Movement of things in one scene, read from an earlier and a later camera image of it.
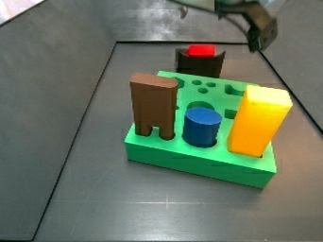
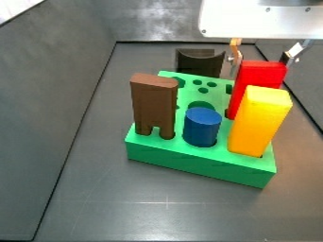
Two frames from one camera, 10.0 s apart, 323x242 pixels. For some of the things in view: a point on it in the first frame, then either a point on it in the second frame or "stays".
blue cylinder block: [201, 127] stays
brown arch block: [153, 95] stays
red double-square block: [201, 50] to [256, 73]
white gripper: [210, 5] to [262, 19]
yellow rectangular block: [260, 120] stays
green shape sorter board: [221, 96] stays
